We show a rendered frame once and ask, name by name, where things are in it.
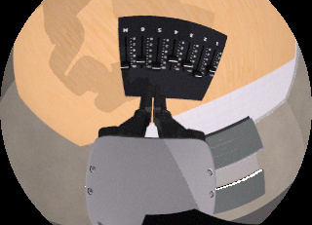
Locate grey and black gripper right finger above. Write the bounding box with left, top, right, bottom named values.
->
left=153, top=85, right=206, bottom=141

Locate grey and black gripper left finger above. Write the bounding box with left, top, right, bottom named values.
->
left=98, top=85, right=153, bottom=137

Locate black lighting desk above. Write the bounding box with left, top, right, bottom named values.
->
left=118, top=16, right=228, bottom=101

